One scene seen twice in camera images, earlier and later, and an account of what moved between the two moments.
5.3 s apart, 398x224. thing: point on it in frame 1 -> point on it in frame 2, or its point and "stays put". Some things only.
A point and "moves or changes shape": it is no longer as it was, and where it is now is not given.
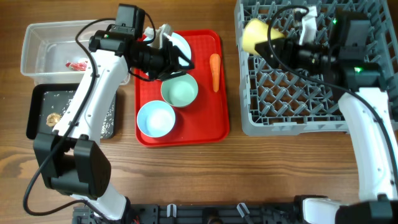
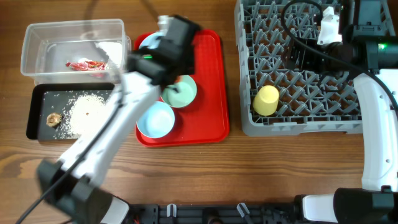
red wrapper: x=80 y=66 stays put
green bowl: x=180 y=91 stays put
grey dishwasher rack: x=280 y=101 stays put
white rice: x=60 y=101 moves or changes shape
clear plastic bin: x=50 y=54 stays put
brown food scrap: x=52 y=119 stays put
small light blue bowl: x=155 y=119 stays put
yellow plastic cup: x=255 y=31 -> x=266 y=101
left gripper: x=171 y=54 -> x=190 y=68
